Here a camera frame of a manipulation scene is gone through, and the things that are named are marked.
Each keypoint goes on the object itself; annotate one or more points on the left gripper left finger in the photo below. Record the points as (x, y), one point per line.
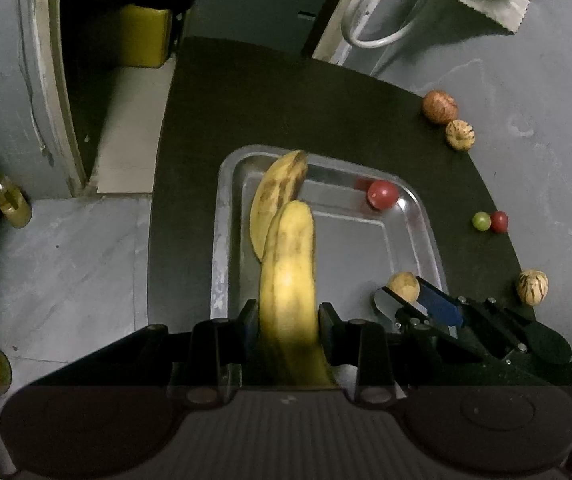
(222, 347)

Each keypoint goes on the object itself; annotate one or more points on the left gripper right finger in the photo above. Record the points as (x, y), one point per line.
(358, 350)

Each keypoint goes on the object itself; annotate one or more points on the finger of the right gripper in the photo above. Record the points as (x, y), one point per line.
(404, 317)
(446, 310)

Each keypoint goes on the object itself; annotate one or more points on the tan round longan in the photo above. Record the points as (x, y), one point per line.
(405, 285)

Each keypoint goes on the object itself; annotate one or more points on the striped pepino melon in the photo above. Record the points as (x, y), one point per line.
(532, 287)
(460, 135)

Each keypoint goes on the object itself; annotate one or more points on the yellow banana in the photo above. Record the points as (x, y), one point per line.
(288, 310)

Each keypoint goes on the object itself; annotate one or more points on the green grape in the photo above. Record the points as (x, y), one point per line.
(481, 221)

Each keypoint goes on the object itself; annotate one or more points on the red cherry tomato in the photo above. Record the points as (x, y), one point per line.
(382, 195)
(499, 221)

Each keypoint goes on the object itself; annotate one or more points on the dark spotted banana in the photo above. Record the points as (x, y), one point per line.
(279, 185)

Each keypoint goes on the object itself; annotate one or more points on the silver metal tray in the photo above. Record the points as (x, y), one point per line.
(357, 250)

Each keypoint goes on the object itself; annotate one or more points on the oil bottle on floor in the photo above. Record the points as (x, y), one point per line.
(13, 204)

